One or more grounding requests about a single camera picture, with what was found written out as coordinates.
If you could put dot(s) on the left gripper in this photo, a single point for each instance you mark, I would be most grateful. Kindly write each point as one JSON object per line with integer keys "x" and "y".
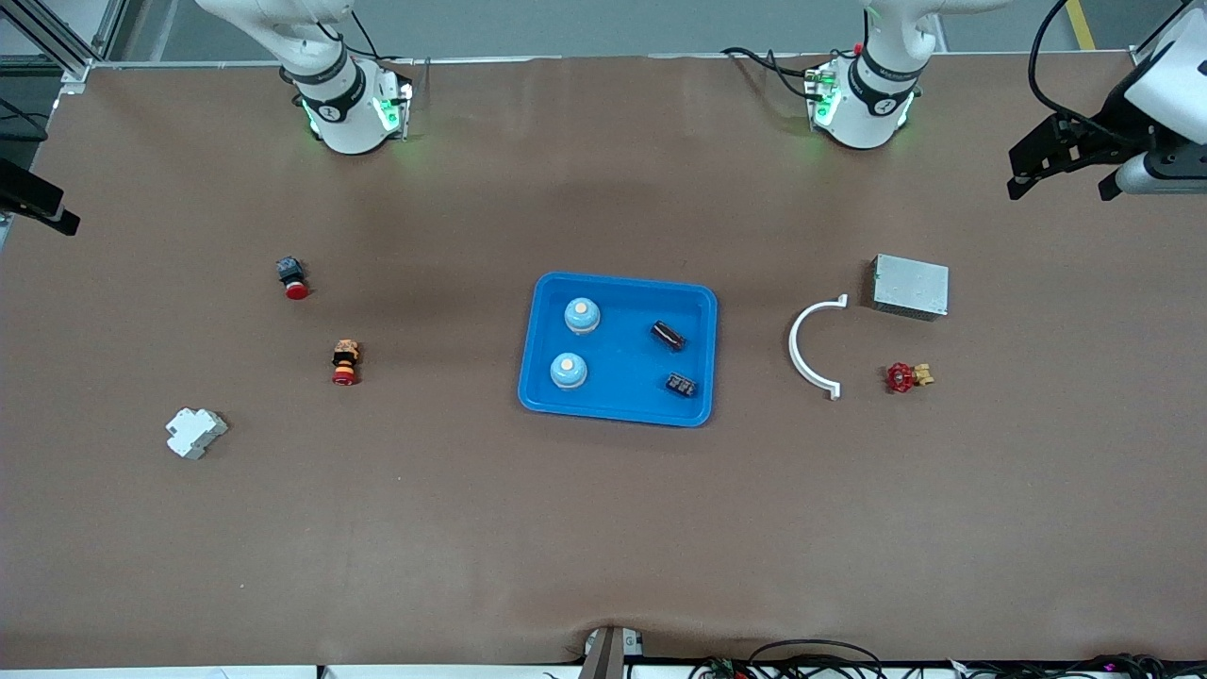
{"x": 1105, "y": 134}

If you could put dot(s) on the dark brown cylindrical capacitor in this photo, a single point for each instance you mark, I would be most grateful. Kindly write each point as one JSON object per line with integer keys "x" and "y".
{"x": 669, "y": 336}

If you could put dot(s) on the light blue call bell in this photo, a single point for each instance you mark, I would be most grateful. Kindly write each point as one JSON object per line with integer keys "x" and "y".
{"x": 582, "y": 317}
{"x": 569, "y": 372}

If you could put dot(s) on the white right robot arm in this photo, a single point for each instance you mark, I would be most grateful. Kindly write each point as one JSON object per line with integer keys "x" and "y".
{"x": 339, "y": 123}

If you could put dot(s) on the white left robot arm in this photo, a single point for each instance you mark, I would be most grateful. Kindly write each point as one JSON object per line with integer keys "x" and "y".
{"x": 863, "y": 113}

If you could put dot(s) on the silver metal power supply box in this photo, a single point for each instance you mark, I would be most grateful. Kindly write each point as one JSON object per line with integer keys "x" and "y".
{"x": 910, "y": 286}

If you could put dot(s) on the red emergency button black base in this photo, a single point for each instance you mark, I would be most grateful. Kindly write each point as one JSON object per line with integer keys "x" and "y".
{"x": 294, "y": 281}

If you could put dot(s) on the brass valve with red handwheel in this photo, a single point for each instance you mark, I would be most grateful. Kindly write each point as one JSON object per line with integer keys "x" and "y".
{"x": 901, "y": 378}

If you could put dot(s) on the white plastic circuit breaker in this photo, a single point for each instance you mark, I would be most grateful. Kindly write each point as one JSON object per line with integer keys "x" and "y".
{"x": 195, "y": 434}

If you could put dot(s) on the red emergency button yellow collar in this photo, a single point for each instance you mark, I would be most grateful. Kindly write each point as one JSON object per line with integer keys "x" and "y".
{"x": 345, "y": 364}

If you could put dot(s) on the blue plastic tray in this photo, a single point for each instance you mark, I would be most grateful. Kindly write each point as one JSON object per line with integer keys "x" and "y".
{"x": 622, "y": 358}

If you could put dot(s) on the aluminium frame profile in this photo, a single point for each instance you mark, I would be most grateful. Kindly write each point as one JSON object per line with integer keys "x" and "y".
{"x": 66, "y": 52}

